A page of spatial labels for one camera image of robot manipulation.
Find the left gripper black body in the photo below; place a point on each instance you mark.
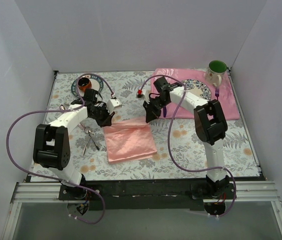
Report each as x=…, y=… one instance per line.
x=103, y=115

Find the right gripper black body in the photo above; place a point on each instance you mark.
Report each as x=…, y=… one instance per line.
x=152, y=107

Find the salmon pink cloth napkin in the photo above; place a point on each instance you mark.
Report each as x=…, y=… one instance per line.
x=129, y=140

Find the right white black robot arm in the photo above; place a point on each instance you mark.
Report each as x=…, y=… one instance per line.
x=210, y=127

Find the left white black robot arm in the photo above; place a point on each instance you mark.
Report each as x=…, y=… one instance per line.
x=51, y=144

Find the green inside floral mug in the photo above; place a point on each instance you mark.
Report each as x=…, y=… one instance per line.
x=215, y=72

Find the purple plastic knife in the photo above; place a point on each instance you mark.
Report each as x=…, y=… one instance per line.
x=164, y=111

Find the silver fork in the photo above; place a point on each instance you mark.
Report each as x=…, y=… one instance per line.
x=95, y=144

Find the green rimmed white saucer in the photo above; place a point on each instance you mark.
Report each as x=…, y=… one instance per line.
x=96, y=80

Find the small brown cup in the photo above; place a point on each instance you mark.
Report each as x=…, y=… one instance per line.
x=84, y=83

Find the floral tablecloth mat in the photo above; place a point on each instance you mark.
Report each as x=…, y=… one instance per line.
x=180, y=153

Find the large silver spoon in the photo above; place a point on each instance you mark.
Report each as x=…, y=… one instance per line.
x=65, y=108

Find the blue floral patterned plate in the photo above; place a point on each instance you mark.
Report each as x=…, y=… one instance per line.
x=198, y=88

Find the purple plastic fork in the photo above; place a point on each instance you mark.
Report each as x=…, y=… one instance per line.
x=217, y=93

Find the pink rose placemat cloth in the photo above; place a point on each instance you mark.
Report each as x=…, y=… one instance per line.
x=226, y=98

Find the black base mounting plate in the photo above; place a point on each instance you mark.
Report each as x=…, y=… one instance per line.
x=187, y=193

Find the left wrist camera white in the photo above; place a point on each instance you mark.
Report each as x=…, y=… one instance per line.
x=113, y=104

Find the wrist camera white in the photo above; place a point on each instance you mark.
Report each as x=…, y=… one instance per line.
x=142, y=94
x=113, y=104

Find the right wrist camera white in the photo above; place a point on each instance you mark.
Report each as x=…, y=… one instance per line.
x=142, y=94

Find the aluminium frame rail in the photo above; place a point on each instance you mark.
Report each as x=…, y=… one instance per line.
x=45, y=192

